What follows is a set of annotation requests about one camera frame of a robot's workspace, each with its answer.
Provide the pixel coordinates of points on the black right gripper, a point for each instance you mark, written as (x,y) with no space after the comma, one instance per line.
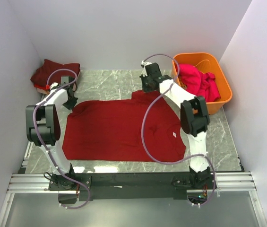
(143,77)

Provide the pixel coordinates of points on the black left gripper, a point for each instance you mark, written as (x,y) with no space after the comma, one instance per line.
(72,104)

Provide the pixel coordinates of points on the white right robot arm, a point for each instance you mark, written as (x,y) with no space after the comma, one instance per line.
(194,119)

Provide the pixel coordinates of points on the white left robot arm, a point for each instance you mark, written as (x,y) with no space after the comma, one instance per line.
(43,129)

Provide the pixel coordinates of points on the pink folded t-shirt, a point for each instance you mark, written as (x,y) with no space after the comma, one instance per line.
(75,87)

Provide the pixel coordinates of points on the orange folded t-shirt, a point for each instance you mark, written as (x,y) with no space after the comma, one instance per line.
(41,89)

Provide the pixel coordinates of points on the dark red folded t-shirt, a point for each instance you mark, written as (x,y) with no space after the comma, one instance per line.
(42,74)

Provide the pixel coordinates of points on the pink t-shirt in basket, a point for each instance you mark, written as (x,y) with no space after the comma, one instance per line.
(199,83)

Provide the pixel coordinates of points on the orange plastic basket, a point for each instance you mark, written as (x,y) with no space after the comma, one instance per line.
(206,62)

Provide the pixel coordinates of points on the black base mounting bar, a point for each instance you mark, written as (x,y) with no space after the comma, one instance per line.
(103,186)

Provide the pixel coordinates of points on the aluminium frame rail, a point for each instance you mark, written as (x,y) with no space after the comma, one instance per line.
(226,182)

